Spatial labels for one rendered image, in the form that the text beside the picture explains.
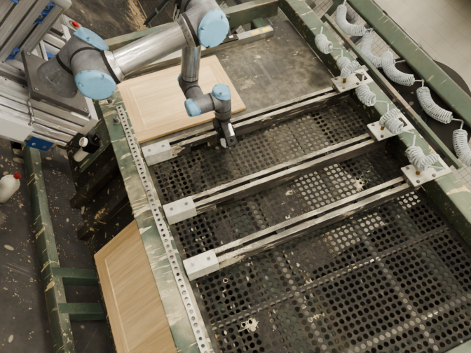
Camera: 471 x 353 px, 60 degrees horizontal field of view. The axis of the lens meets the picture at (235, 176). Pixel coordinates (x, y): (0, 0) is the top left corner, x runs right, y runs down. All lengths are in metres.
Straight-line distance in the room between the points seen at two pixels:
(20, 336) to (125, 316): 0.48
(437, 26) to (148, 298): 6.42
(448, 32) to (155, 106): 5.86
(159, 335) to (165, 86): 1.24
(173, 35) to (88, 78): 0.30
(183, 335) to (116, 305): 0.69
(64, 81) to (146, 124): 0.64
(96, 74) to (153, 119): 0.77
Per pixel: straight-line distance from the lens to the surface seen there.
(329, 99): 2.16
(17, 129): 1.54
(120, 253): 2.21
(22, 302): 2.35
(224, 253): 1.66
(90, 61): 1.44
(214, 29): 1.42
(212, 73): 2.31
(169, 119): 2.11
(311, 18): 2.57
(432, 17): 7.61
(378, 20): 2.83
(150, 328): 2.01
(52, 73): 1.59
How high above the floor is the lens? 1.82
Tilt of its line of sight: 20 degrees down
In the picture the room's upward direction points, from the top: 50 degrees clockwise
